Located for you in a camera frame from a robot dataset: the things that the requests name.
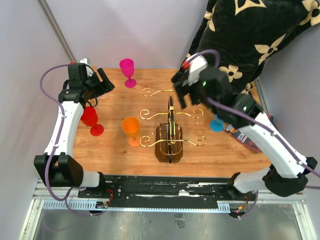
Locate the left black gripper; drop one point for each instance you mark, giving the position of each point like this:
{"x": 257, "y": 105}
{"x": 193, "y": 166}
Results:
{"x": 105, "y": 86}

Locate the black floral blanket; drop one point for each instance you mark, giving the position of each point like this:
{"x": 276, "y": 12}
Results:
{"x": 248, "y": 32}

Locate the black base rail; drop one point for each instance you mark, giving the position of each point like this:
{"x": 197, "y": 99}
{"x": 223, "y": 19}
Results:
{"x": 164, "y": 193}

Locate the aluminium corner post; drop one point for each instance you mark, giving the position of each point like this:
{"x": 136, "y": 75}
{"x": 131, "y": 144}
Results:
{"x": 56, "y": 29}

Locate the red wine glass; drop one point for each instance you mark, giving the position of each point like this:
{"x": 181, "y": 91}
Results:
{"x": 90, "y": 119}

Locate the orange wine glass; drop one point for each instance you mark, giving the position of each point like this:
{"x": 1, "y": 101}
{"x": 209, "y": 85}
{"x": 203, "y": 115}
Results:
{"x": 131, "y": 127}

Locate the gold wire glass rack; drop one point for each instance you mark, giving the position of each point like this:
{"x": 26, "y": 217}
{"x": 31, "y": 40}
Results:
{"x": 168, "y": 145}

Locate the pink wine glass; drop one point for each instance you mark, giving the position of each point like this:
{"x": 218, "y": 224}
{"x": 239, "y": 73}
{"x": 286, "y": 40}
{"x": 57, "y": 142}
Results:
{"x": 127, "y": 68}

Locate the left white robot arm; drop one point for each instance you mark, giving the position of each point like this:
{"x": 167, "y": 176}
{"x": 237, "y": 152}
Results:
{"x": 56, "y": 166}

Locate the printed cloth bag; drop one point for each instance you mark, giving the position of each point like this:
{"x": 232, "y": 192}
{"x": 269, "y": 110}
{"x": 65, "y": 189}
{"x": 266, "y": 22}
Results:
{"x": 241, "y": 138}

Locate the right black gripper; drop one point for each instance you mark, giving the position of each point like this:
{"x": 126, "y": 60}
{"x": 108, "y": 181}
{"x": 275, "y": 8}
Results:
{"x": 182, "y": 90}

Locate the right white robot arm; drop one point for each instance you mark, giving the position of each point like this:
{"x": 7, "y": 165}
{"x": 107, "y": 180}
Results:
{"x": 287, "y": 174}

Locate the blue wine glass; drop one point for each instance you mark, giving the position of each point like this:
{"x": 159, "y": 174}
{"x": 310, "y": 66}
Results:
{"x": 217, "y": 125}

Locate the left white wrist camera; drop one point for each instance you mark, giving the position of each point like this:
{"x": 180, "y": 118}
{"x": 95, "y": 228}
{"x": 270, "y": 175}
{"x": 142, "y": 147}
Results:
{"x": 83, "y": 61}

